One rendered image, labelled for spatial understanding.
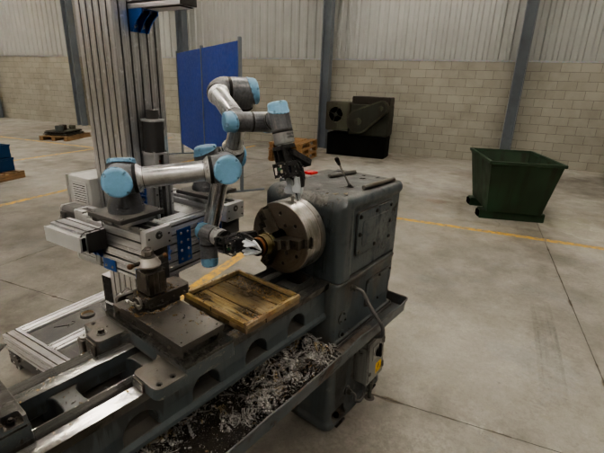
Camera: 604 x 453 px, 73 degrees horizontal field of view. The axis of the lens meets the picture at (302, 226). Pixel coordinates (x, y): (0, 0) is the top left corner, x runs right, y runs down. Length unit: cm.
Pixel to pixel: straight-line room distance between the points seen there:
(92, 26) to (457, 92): 1018
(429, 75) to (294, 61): 382
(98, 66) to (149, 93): 23
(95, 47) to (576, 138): 1089
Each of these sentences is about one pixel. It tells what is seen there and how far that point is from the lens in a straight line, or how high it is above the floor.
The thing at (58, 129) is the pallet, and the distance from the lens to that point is 1364.
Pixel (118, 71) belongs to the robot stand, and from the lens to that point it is 204.
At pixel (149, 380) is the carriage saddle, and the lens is 130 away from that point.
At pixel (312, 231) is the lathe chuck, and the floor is 114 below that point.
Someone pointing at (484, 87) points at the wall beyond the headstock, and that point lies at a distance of 1157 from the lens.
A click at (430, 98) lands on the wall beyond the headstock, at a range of 1164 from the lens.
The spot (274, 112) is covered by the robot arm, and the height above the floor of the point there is 161.
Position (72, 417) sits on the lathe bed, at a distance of 134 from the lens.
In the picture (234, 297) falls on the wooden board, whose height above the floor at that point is 89.
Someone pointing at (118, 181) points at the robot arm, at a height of 134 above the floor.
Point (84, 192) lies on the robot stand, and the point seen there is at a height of 116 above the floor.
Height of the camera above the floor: 170
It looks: 19 degrees down
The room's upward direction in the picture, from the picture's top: 2 degrees clockwise
